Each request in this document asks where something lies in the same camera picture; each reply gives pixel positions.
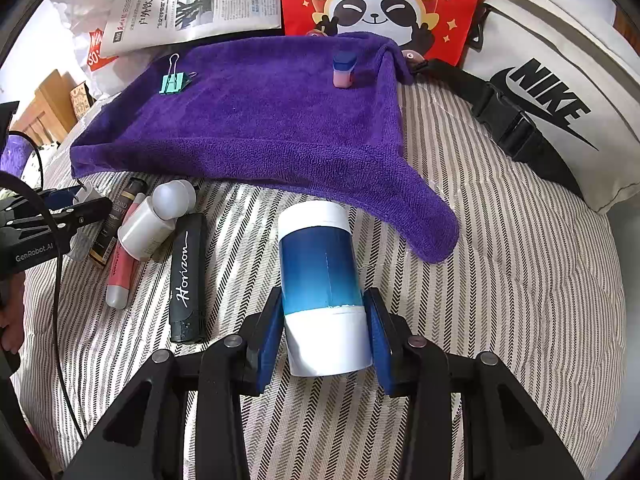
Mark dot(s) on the green binder clip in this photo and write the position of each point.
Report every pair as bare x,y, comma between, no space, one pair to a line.
172,85

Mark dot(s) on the newspaper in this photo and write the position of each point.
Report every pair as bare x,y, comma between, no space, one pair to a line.
200,0

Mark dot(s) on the purple towel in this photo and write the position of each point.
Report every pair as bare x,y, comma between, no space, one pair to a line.
260,125

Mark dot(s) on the illustrated book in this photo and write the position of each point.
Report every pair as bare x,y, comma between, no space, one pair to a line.
81,100

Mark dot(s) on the white round cap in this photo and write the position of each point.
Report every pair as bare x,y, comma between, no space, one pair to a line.
172,197

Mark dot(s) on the person's left hand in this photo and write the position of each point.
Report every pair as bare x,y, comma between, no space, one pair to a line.
10,320

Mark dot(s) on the white plastic shopping bag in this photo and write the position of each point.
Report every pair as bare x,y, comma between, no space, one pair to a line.
70,15

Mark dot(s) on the small pink blue-capped bottle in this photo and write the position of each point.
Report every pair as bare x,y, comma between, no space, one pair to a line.
343,72

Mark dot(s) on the pink flashlight pen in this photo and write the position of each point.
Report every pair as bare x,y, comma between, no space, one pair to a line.
117,280

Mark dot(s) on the white tote bag black logo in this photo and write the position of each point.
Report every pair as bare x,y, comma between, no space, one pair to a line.
550,35

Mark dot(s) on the small white bottle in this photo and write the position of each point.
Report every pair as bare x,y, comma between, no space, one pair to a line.
142,232

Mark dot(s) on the striped quilt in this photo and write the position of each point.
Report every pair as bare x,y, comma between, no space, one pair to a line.
500,270

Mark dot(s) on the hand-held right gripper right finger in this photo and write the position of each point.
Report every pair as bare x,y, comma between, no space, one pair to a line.
382,350

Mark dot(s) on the red panda paper bag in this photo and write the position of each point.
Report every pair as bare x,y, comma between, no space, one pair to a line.
380,5

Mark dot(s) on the blue and white cylindrical bottle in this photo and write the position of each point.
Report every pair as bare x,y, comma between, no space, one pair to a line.
320,280

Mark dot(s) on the black slim case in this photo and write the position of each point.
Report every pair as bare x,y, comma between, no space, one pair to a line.
187,280

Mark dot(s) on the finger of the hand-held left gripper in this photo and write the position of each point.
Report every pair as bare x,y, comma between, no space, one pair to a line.
85,210
62,197

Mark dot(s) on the black and gold box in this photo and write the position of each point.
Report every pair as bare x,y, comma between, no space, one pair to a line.
132,190

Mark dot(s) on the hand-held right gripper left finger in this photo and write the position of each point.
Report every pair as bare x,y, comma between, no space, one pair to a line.
270,342

